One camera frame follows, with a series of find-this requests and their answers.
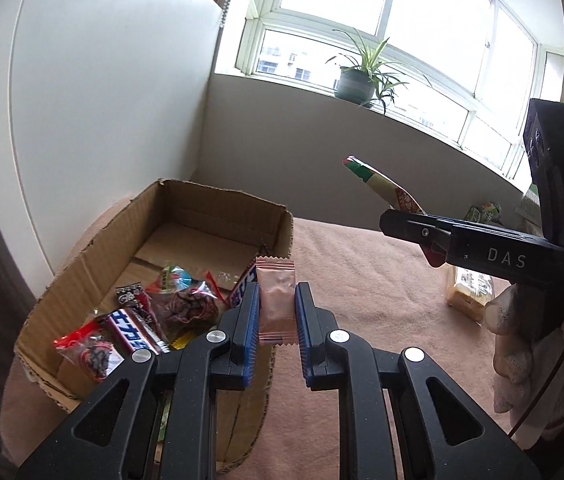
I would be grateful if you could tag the potted spider plant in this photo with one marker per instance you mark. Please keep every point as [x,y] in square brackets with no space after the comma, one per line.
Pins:
[359,82]

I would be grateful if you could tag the colourful round candy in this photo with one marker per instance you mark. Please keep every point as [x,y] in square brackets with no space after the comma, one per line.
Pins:
[178,279]

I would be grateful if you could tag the dark bar blue white print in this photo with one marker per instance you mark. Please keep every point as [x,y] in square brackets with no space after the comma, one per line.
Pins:
[132,332]

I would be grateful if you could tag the pink snack packet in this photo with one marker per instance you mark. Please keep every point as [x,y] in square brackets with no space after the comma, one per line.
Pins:
[276,300]

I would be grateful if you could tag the cardboard box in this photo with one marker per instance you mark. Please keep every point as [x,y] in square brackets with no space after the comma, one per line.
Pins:
[202,215]

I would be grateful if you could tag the yellow candy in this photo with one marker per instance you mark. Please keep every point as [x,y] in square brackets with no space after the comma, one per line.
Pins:
[184,342]

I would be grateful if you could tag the yellow snack pack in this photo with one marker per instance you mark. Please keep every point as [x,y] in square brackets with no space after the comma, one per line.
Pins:
[466,295]

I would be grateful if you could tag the person's right hand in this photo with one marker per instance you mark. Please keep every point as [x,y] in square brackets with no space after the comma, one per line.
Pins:
[516,360]

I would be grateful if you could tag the small black snack packet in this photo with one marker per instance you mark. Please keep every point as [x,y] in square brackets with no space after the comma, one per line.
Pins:
[132,295]

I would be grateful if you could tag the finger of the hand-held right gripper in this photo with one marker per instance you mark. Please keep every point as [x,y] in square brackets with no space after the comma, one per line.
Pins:
[411,225]

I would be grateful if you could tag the brown chocolate bar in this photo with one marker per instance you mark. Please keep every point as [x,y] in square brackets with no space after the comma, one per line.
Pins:
[242,285]

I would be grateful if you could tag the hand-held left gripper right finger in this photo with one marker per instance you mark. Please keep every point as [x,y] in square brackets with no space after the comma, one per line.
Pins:
[303,330]

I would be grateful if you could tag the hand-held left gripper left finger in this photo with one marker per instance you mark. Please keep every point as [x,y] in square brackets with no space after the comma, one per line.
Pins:
[251,330]

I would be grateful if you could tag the chocolate cake red clear packet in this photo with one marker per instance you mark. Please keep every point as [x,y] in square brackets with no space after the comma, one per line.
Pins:
[187,307]
[93,357]

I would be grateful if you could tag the green red snack packet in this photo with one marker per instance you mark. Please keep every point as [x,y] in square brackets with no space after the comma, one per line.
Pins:
[386,185]

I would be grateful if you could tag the white framed window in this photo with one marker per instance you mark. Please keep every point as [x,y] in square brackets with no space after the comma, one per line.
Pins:
[386,20]

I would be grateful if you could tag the white cabinet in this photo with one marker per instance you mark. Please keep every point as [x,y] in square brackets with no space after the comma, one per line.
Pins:
[102,110]

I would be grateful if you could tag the pink blanket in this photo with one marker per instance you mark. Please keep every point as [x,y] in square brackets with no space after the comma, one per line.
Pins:
[386,300]

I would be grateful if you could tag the green white printed bag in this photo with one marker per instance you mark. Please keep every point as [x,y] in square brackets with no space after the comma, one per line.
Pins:
[529,202]

